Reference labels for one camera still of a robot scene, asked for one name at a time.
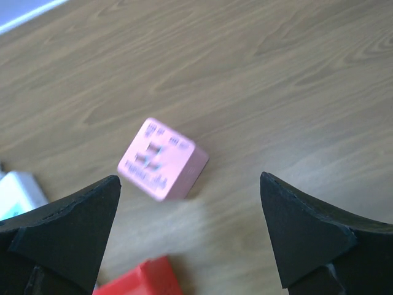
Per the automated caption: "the pink cube plug adapter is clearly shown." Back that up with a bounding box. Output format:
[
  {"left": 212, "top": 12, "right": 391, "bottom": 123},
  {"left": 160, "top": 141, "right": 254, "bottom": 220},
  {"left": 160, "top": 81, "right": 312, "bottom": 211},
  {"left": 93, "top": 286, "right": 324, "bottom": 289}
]
[{"left": 117, "top": 117, "right": 209, "bottom": 202}]

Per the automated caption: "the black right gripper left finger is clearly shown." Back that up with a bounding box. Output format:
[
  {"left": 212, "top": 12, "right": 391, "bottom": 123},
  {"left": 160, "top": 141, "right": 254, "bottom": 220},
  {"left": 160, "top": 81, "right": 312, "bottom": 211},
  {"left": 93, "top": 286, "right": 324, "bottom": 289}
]
[{"left": 1, "top": 175, "right": 121, "bottom": 294}]

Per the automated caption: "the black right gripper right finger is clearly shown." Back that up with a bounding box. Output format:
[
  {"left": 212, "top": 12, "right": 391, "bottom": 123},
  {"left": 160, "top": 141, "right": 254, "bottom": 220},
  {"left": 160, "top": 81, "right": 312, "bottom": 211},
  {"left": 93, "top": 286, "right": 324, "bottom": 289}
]
[{"left": 260, "top": 172, "right": 392, "bottom": 294}]

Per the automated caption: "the white multicolour power strip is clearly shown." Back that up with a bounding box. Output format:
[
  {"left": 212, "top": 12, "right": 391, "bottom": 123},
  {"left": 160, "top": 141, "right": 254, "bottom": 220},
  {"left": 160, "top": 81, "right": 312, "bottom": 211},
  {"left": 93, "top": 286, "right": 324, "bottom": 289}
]
[{"left": 1, "top": 171, "right": 49, "bottom": 221}]

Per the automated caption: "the red cube plug adapter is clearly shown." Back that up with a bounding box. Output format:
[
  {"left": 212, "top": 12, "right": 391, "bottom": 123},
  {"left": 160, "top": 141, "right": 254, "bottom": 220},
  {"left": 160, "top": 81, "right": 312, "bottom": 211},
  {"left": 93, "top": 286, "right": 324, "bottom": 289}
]
[{"left": 93, "top": 256, "right": 183, "bottom": 295}]

